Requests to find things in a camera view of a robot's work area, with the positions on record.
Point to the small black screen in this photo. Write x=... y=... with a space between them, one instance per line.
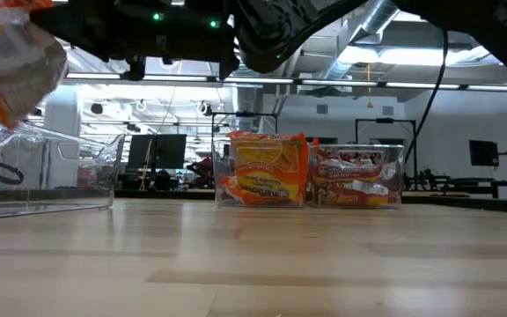
x=483 y=153

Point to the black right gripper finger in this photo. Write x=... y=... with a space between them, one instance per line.
x=51 y=22

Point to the black tubular stand frame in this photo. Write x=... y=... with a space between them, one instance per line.
x=385 y=120
x=244 y=114

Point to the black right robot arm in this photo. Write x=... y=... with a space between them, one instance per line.
x=280 y=35

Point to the red Maruchan noodle packet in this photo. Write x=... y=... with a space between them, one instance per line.
x=346 y=169
x=354 y=193

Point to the clear plastic bin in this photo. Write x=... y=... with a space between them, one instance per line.
x=104 y=176
x=222 y=163
x=394 y=176

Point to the long ceiling light bar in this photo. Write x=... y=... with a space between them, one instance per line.
x=346 y=82

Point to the black computer monitor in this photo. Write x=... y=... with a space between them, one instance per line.
x=141 y=152
x=170 y=152

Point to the silver ventilation duct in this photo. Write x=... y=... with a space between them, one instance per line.
x=376 y=17

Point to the orange Maruchan noodle packet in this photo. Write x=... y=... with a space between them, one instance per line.
x=266 y=167
x=20 y=57
x=227 y=187

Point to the black aluminium rig frame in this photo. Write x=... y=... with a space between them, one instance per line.
x=456 y=204

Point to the black workstation rig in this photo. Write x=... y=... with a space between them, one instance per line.
x=465 y=182

